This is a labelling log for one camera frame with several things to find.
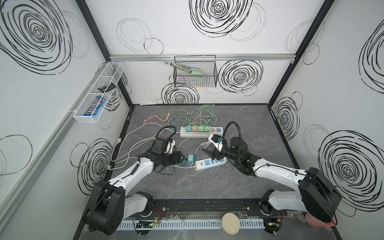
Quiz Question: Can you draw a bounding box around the long colourful power strip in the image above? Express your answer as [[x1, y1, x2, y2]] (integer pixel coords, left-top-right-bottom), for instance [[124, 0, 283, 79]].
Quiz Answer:
[[180, 125, 224, 138]]

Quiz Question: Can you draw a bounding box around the teal plug adapter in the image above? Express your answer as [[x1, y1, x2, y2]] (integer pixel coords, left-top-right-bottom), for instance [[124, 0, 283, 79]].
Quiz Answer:
[[186, 125, 193, 132], [188, 154, 196, 165]]

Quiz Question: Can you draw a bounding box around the short blue power strip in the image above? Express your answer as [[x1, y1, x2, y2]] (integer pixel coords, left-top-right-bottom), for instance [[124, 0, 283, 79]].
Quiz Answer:
[[196, 158, 227, 171]]

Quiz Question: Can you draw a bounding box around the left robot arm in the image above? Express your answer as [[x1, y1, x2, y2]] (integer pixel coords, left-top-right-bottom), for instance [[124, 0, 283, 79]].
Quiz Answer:
[[77, 138, 183, 235]]

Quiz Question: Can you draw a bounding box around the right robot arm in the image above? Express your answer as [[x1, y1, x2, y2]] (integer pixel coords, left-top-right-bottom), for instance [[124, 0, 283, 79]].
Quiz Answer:
[[207, 134, 342, 224]]

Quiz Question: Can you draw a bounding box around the beige round lid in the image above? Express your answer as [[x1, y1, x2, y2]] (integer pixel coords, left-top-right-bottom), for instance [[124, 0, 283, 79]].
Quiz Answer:
[[221, 213, 240, 235]]

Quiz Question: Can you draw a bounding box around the blue candy packet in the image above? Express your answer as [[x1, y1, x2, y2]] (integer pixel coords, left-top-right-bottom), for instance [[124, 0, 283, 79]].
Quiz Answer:
[[84, 96, 105, 116]]

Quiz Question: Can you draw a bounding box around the black remote control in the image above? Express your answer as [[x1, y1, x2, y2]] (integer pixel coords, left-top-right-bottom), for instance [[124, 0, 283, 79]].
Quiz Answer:
[[98, 83, 116, 94]]

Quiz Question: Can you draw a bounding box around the pink cup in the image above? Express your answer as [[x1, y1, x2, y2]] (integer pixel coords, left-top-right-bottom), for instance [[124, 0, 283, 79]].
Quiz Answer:
[[305, 213, 335, 228]]

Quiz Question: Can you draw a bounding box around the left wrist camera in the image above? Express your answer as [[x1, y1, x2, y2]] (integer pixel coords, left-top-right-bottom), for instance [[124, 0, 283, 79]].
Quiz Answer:
[[166, 140, 176, 154]]

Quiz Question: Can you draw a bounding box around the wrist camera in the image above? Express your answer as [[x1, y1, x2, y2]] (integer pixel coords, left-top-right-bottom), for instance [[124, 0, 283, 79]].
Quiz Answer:
[[166, 140, 176, 154], [208, 134, 224, 152]]

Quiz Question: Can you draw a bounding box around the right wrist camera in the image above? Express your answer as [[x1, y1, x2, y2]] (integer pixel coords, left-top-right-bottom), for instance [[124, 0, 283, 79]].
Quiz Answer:
[[208, 134, 224, 152]]

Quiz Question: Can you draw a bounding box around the white power strip cord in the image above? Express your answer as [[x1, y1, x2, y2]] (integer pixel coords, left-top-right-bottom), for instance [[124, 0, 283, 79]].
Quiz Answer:
[[105, 121, 197, 172]]

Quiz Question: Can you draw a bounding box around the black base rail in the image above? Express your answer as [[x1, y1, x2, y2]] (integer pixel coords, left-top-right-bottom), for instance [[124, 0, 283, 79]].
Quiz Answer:
[[131, 197, 325, 217]]

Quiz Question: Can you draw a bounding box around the white slotted cable duct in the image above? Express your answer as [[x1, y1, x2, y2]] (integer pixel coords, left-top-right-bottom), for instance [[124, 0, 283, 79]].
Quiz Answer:
[[117, 219, 265, 231]]

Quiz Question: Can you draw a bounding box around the clear wall shelf basket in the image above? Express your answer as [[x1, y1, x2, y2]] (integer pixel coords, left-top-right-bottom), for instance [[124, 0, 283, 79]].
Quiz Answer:
[[74, 62, 124, 124]]

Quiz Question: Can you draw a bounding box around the black wire basket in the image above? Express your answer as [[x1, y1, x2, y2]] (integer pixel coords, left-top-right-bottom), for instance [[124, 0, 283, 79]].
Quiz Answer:
[[171, 55, 219, 88]]

